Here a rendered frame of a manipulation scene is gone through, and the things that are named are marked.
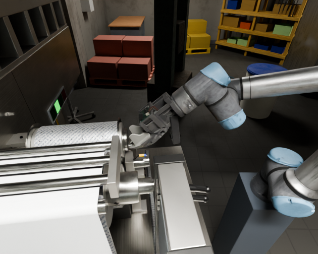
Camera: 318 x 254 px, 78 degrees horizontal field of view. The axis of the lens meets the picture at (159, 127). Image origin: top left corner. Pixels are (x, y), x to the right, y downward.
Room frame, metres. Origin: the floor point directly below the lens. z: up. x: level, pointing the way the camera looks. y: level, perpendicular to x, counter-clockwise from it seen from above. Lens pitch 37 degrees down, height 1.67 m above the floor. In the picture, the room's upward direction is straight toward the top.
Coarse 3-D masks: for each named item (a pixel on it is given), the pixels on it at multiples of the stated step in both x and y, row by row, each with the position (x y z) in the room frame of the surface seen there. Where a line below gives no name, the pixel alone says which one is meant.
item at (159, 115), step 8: (160, 96) 0.51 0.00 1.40; (168, 96) 0.50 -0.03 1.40; (152, 104) 0.50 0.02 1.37; (160, 104) 0.49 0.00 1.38; (168, 104) 0.47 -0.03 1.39; (144, 112) 0.49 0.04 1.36; (152, 112) 0.46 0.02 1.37; (160, 112) 0.47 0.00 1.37; (168, 112) 0.48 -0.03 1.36; (176, 112) 0.46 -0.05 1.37; (144, 120) 0.45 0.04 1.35; (152, 120) 0.45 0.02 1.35; (160, 120) 0.45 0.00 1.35; (168, 120) 0.47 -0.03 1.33; (144, 128) 0.45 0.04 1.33; (152, 128) 0.46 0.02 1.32; (160, 128) 0.46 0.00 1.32; (168, 128) 0.46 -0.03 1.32
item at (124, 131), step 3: (123, 129) 0.50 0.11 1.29; (126, 129) 0.50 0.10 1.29; (123, 132) 0.48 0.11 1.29; (126, 132) 0.48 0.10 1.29; (123, 135) 0.47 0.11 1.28; (126, 135) 0.47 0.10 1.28; (123, 138) 0.46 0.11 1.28; (126, 138) 0.46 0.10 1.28; (123, 141) 0.45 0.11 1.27; (126, 141) 0.46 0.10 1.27; (123, 144) 0.45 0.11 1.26; (126, 144) 0.45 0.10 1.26; (123, 147) 0.45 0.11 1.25; (126, 147) 0.45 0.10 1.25; (126, 150) 0.45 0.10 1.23
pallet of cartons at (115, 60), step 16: (96, 48) 4.00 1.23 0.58; (112, 48) 3.98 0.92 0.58; (128, 48) 3.94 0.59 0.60; (144, 48) 3.91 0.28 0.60; (96, 64) 3.60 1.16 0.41; (112, 64) 3.56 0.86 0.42; (128, 64) 3.53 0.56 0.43; (144, 64) 3.50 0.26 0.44; (128, 80) 3.52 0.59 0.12; (144, 80) 3.48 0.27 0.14
